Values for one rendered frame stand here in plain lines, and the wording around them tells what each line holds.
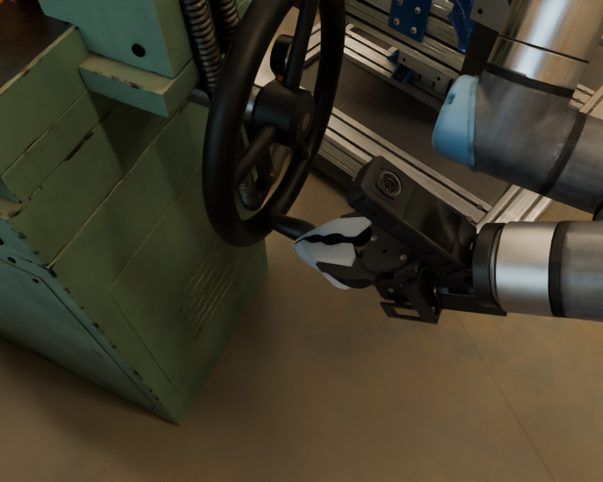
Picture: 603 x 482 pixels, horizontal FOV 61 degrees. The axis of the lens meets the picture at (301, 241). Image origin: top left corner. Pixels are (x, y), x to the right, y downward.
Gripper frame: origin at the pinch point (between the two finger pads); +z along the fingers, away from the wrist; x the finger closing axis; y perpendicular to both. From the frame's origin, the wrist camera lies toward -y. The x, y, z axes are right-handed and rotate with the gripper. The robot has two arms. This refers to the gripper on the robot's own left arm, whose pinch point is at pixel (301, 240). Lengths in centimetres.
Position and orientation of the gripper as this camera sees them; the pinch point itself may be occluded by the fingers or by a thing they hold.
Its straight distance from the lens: 53.7
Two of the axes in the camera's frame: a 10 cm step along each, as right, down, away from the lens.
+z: -7.9, -0.3, 6.1
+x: 4.2, -7.7, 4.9
